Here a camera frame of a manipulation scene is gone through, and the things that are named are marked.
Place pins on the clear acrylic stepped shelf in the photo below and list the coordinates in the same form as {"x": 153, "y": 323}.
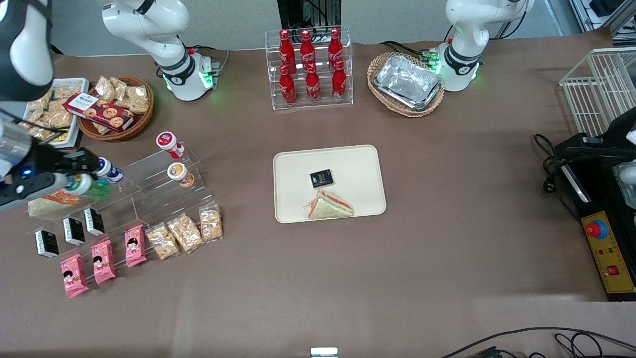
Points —
{"x": 164, "y": 199}

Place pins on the blue gum bottle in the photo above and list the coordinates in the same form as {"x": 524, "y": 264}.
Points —
{"x": 112, "y": 173}

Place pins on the small black white box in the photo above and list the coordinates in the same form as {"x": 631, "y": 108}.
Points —
{"x": 94, "y": 221}
{"x": 46, "y": 243}
{"x": 74, "y": 231}

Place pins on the red cola bottle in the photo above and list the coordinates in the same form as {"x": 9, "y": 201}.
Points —
{"x": 286, "y": 49}
{"x": 339, "y": 82}
{"x": 312, "y": 85}
{"x": 307, "y": 49}
{"x": 335, "y": 47}
{"x": 287, "y": 87}

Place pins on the red emergency stop button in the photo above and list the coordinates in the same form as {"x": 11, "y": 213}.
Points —
{"x": 596, "y": 229}

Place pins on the aluminium foil tray stack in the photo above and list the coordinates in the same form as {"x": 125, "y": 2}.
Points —
{"x": 407, "y": 79}

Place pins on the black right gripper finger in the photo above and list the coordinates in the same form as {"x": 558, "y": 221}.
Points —
{"x": 60, "y": 165}
{"x": 85, "y": 160}

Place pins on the brown wicker basket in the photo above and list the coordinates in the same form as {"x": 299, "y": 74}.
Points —
{"x": 139, "y": 122}

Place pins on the white rectangular bin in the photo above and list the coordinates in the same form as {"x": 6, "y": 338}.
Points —
{"x": 82, "y": 84}

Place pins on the clear acrylic bottle rack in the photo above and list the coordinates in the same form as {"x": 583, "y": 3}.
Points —
{"x": 271, "y": 94}

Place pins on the small black packet gold print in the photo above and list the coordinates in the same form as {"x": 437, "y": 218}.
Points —
{"x": 321, "y": 178}

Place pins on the red cookie box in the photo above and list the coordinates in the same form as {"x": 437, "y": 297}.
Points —
{"x": 98, "y": 111}

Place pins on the wrapped triangle sandwich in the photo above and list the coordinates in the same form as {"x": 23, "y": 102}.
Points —
{"x": 49, "y": 205}
{"x": 330, "y": 206}

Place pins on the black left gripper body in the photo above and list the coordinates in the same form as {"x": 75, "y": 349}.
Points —
{"x": 617, "y": 133}

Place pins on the pink snack pack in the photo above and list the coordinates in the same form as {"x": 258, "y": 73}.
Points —
{"x": 103, "y": 261}
{"x": 73, "y": 275}
{"x": 135, "y": 245}

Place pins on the black equipment rack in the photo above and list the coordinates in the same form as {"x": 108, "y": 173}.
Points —
{"x": 308, "y": 12}

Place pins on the yellow black packet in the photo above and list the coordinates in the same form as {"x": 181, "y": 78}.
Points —
{"x": 60, "y": 135}

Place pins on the light wicker basket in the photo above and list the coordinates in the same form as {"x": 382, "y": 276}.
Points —
{"x": 377, "y": 94}

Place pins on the green gum bottle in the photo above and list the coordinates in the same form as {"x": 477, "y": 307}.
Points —
{"x": 84, "y": 186}

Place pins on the beige plastic tray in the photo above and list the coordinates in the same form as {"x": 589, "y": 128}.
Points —
{"x": 348, "y": 169}

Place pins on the clear bag of crackers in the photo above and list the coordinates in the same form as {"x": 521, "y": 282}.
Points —
{"x": 42, "y": 104}
{"x": 120, "y": 87}
{"x": 105, "y": 88}
{"x": 57, "y": 118}
{"x": 67, "y": 91}
{"x": 32, "y": 119}
{"x": 137, "y": 99}

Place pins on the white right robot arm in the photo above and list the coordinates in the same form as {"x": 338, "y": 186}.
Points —
{"x": 149, "y": 25}

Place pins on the orange gum bottle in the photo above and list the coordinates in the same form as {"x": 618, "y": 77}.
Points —
{"x": 177, "y": 172}

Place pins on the red gum bottle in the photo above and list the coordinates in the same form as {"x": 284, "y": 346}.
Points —
{"x": 167, "y": 141}

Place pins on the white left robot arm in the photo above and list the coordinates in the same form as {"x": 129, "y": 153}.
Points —
{"x": 467, "y": 44}

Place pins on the black control box yellow panel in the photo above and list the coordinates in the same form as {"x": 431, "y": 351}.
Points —
{"x": 603, "y": 209}

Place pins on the wrapped rice cracker bar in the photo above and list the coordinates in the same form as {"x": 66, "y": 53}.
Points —
{"x": 185, "y": 233}
{"x": 210, "y": 223}
{"x": 162, "y": 241}

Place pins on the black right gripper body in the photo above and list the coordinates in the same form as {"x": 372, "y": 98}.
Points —
{"x": 45, "y": 161}

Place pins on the grey metal shelf frame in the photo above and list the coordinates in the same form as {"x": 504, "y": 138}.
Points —
{"x": 603, "y": 15}

